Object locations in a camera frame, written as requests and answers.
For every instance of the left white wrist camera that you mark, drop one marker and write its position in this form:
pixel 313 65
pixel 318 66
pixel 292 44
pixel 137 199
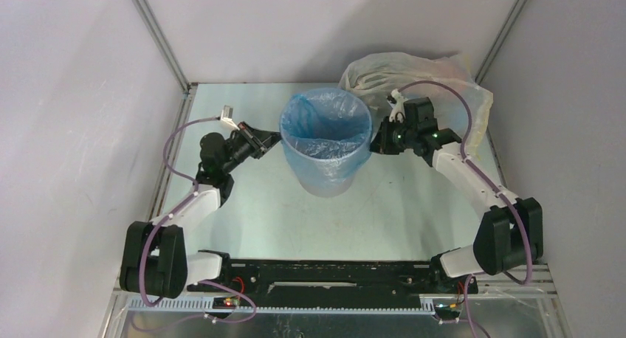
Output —
pixel 226 118

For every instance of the right aluminium frame post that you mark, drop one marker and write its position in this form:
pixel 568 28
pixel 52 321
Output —
pixel 500 39

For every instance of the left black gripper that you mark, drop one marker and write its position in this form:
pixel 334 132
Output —
pixel 269 139

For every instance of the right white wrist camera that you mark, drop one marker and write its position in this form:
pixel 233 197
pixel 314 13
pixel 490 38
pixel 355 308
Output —
pixel 396 101

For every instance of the aluminium frame post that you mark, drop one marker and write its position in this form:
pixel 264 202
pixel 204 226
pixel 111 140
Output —
pixel 500 39
pixel 150 20

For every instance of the grey plastic trash bin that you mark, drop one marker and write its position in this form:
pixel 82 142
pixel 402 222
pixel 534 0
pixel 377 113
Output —
pixel 323 178

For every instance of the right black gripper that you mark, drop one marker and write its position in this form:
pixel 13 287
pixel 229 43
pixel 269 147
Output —
pixel 384 139

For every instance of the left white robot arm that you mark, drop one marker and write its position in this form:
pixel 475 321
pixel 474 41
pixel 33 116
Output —
pixel 156 261

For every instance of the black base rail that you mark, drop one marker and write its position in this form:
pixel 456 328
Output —
pixel 337 285

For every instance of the clear full trash bag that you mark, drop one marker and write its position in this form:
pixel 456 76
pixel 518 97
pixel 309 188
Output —
pixel 375 76

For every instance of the left aluminium frame post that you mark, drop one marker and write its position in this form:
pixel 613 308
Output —
pixel 150 20

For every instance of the blue plastic trash bag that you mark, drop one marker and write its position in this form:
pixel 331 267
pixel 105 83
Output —
pixel 327 123

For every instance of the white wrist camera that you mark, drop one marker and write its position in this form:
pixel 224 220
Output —
pixel 226 118
pixel 396 101

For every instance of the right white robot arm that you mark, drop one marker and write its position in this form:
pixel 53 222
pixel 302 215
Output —
pixel 511 230

